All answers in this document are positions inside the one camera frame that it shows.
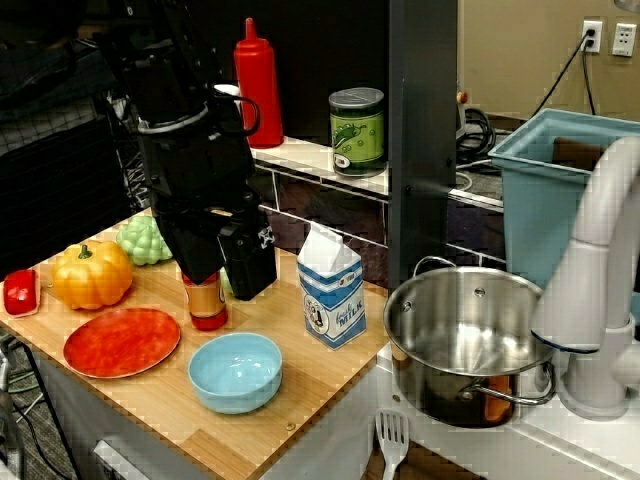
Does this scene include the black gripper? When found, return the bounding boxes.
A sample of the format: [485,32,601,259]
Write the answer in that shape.
[137,98,279,302]

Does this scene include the light blue bowl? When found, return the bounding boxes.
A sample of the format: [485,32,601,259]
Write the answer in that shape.
[187,332,284,415]

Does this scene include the red yellow can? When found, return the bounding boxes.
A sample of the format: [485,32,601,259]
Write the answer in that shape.
[181,269,230,332]

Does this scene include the green toy grapes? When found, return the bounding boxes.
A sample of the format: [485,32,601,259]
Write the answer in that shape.
[115,215,174,267]

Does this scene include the blue white milk carton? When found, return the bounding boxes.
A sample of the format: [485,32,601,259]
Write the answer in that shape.
[296,222,368,350]

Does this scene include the orange toy pumpkin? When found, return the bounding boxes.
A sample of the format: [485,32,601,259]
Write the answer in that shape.
[51,241,135,311]

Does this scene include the orange red plate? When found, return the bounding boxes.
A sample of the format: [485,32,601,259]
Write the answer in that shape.
[63,307,182,379]

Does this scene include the red ketchup squeeze bottle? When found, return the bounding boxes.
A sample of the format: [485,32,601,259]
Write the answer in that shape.
[233,17,285,150]

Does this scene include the green pea can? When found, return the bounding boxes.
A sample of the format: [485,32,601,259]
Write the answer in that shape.
[328,87,386,178]

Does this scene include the red toy in pink tray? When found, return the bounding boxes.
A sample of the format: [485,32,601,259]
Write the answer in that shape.
[2,268,42,317]

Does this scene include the white slotted spatula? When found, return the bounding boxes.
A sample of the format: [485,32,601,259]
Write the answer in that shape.
[374,409,410,480]

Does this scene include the stainless steel pot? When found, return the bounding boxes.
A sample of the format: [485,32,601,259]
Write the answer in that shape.
[382,255,558,430]

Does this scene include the light blue plastic bin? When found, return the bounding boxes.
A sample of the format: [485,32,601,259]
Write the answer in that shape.
[487,108,640,291]

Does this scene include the white toy sink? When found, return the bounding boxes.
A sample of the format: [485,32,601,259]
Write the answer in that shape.
[372,344,640,480]

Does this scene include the white toy faucet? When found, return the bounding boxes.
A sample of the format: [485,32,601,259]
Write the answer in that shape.
[529,135,640,420]

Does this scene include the dark grey post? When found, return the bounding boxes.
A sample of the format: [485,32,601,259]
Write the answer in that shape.
[387,0,459,296]

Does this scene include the white cable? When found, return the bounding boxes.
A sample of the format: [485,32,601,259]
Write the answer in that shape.
[455,158,502,192]

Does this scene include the black cable bundle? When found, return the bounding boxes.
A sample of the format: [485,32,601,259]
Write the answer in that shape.
[457,107,507,162]

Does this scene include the black power cable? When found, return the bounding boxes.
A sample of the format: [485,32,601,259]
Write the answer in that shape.
[529,30,597,117]
[581,39,599,115]

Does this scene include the white wall outlet with plugs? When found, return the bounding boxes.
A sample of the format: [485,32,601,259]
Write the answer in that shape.
[581,18,604,54]

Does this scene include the white empty wall outlet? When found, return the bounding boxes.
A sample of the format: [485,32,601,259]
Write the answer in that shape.
[611,22,638,58]

